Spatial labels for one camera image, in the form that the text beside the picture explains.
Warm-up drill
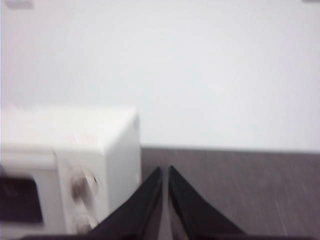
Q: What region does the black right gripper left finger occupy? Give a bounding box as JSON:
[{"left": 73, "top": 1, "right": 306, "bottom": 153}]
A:
[{"left": 86, "top": 166, "right": 164, "bottom": 237}]

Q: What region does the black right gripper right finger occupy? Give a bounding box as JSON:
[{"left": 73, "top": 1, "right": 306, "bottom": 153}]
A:
[{"left": 167, "top": 165, "right": 247, "bottom": 237}]

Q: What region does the cream glass oven door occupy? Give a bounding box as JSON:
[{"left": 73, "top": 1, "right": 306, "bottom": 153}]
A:
[{"left": 0, "top": 149, "right": 61, "bottom": 240}]

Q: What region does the cream toaster oven body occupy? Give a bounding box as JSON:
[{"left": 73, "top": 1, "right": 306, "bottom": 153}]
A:
[{"left": 0, "top": 107, "right": 142, "bottom": 240}]

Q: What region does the oven timer knob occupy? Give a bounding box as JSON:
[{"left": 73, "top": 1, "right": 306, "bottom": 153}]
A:
[{"left": 74, "top": 213, "right": 96, "bottom": 234}]

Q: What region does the oven temperature knob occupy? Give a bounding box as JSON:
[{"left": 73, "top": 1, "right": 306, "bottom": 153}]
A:
[{"left": 69, "top": 170, "right": 100, "bottom": 201}]

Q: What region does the white wall socket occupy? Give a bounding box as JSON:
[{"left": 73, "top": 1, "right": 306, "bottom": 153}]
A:
[{"left": 4, "top": 0, "right": 35, "bottom": 9}]

